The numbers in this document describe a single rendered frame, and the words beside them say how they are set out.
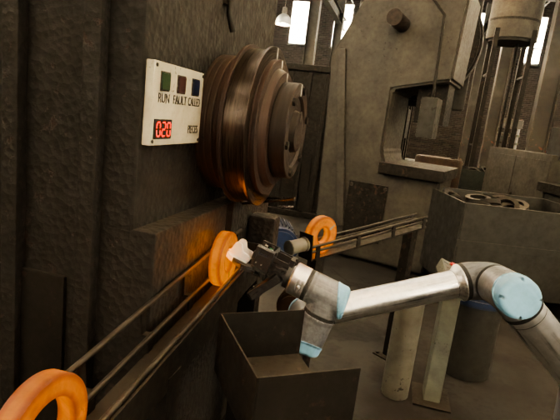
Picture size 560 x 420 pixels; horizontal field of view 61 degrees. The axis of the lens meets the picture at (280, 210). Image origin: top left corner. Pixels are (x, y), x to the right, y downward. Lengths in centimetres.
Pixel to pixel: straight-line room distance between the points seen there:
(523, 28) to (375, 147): 642
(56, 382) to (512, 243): 317
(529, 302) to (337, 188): 290
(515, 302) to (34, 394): 116
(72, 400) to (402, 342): 159
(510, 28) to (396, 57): 614
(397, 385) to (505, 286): 97
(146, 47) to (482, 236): 280
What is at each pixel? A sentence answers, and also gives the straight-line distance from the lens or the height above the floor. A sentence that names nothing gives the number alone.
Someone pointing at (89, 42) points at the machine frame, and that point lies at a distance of 111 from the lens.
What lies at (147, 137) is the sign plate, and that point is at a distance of 108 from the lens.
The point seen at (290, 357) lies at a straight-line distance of 117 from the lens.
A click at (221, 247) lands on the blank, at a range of 130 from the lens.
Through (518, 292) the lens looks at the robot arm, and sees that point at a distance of 145.
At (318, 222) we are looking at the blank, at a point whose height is 77.
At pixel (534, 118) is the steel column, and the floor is 165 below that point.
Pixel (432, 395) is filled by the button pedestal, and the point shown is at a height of 4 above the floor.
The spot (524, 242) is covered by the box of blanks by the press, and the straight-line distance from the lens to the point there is 362.
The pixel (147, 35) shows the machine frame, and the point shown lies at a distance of 109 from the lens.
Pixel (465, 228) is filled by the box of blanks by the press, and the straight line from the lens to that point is 343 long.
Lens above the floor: 116
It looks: 11 degrees down
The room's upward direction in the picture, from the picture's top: 7 degrees clockwise
